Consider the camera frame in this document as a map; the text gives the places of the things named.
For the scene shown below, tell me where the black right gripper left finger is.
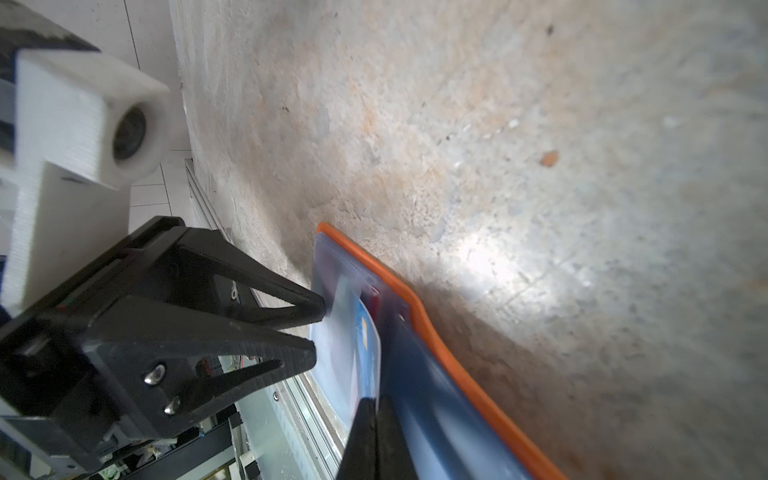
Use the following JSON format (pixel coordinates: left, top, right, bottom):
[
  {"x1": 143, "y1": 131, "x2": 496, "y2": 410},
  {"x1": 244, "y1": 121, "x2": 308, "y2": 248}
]
[{"x1": 336, "y1": 398, "x2": 377, "y2": 480}]

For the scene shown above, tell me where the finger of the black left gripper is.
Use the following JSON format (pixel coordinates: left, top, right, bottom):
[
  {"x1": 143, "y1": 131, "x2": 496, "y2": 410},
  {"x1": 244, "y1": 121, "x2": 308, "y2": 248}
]
[{"x1": 152, "y1": 226, "x2": 325, "y2": 329}]

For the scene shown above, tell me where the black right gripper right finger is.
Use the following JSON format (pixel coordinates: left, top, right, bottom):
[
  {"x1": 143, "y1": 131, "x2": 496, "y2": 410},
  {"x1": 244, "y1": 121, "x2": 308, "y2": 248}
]
[{"x1": 376, "y1": 397, "x2": 417, "y2": 480}]

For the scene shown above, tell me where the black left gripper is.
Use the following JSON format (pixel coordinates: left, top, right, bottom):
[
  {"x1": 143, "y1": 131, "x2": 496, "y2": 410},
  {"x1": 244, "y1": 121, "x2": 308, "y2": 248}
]
[{"x1": 1, "y1": 216, "x2": 316, "y2": 474}]

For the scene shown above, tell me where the blue credit card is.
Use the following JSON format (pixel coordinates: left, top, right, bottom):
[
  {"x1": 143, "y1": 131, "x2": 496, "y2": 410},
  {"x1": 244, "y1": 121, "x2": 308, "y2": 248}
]
[{"x1": 309, "y1": 276, "x2": 381, "y2": 430}]

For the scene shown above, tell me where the orange card holder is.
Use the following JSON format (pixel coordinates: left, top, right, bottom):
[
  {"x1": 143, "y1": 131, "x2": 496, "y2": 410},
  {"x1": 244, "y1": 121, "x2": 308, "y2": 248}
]
[{"x1": 312, "y1": 223, "x2": 561, "y2": 479}]

